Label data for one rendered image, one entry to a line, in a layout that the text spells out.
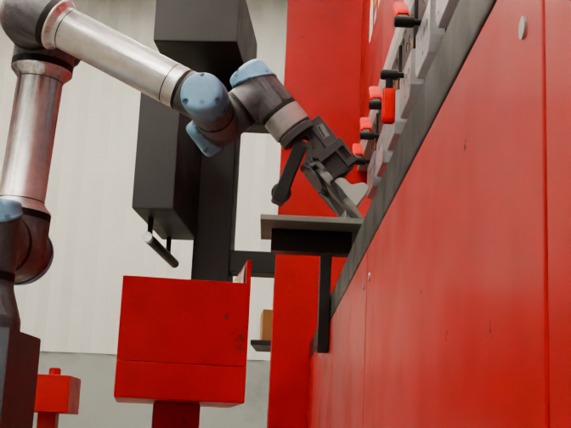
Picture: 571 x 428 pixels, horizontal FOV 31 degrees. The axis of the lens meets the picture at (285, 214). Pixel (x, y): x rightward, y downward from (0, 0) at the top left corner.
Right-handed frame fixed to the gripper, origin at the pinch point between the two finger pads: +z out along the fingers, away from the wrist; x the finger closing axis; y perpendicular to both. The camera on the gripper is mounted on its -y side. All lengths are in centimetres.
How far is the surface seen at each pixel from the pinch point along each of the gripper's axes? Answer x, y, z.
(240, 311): -52, -31, 4
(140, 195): 103, -18, -51
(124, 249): 711, -2, -162
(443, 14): -56, 14, -10
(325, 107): 86, 35, -37
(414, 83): -24.4, 16.5, -10.2
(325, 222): -7.4, -5.6, -2.6
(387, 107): -15.7, 13.4, -11.1
